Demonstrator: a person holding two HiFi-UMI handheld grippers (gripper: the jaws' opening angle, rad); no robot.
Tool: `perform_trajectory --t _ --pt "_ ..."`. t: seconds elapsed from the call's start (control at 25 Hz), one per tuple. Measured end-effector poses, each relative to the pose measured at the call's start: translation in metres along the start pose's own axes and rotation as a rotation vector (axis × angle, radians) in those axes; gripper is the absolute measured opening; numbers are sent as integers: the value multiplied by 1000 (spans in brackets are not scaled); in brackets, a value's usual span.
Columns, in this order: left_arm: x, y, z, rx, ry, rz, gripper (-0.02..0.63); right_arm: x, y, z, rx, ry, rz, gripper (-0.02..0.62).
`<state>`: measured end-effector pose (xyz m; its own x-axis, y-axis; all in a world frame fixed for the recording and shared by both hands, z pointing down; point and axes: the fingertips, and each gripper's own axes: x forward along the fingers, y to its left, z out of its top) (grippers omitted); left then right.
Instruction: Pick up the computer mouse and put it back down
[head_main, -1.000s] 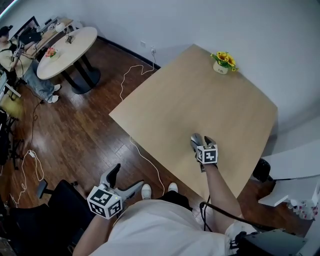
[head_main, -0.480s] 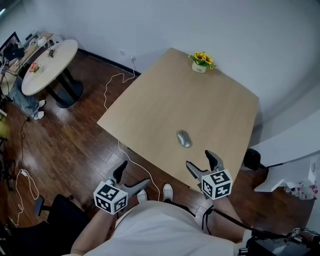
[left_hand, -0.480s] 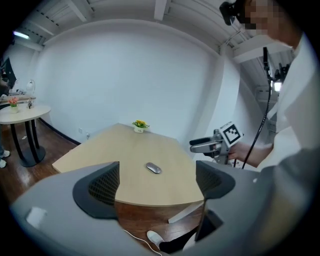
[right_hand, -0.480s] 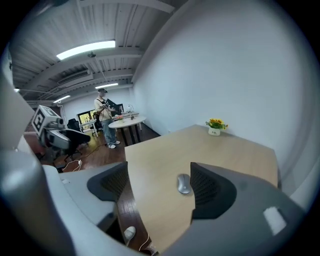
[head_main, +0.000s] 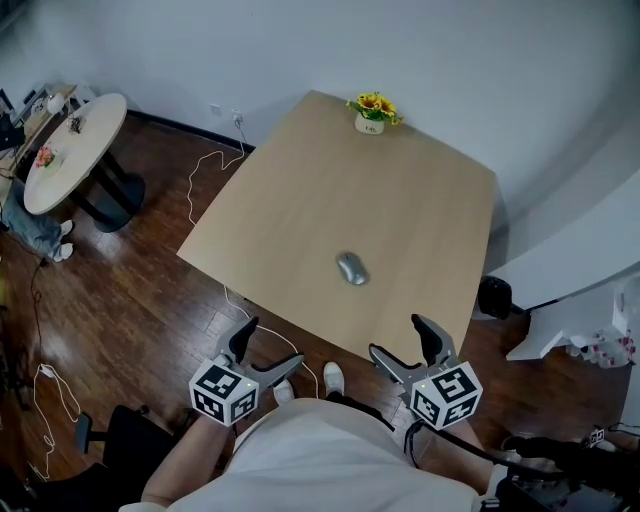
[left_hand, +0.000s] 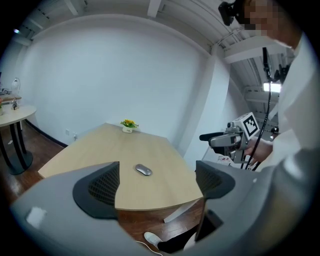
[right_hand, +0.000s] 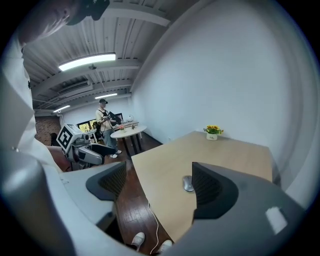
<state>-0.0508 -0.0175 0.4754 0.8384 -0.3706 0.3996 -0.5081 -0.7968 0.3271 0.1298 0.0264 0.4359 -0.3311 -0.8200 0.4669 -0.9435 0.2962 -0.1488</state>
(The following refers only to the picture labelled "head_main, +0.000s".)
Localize black office chair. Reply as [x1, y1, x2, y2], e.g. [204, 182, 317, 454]
[0, 402, 177, 512]

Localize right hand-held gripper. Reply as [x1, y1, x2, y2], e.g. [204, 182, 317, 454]
[368, 313, 484, 432]

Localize yellow flowers in white pot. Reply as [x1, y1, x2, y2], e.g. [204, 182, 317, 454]
[345, 90, 406, 137]

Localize white floor cable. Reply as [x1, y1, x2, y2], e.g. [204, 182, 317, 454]
[222, 283, 322, 400]

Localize black equipment case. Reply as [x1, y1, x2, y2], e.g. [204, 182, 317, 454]
[492, 423, 640, 512]

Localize thin black floor cable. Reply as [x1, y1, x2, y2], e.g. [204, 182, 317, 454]
[28, 238, 52, 362]

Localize person's white shoe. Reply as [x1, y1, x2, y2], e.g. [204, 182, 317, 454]
[271, 378, 297, 407]
[322, 361, 348, 400]

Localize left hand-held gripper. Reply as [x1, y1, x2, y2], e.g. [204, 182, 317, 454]
[188, 315, 306, 428]

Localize person's white left shoe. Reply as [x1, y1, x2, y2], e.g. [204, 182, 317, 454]
[271, 378, 297, 407]

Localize white socket cable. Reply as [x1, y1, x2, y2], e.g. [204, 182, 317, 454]
[186, 116, 257, 230]

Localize person's white shirt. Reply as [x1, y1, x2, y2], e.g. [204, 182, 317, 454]
[118, 396, 482, 512]

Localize white cable with charger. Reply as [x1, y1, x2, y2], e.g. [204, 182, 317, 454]
[26, 362, 82, 482]

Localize silver grey mouse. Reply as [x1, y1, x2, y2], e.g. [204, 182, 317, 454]
[334, 250, 371, 288]

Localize person's left forearm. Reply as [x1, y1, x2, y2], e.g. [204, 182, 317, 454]
[141, 410, 237, 507]

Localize round white table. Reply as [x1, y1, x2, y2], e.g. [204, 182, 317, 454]
[22, 91, 147, 235]

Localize person's right forearm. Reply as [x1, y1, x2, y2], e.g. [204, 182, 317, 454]
[413, 418, 497, 495]

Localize white counter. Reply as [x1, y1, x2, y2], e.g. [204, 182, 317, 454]
[481, 168, 640, 362]

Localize white and pink flowers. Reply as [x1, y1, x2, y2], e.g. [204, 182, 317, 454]
[568, 328, 640, 370]

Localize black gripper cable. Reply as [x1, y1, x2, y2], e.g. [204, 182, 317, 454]
[403, 421, 569, 482]

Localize pink flowers in white pot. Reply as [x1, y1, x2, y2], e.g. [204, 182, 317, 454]
[32, 144, 61, 172]

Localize person's white right shoe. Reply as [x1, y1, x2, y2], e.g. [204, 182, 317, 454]
[322, 361, 348, 400]

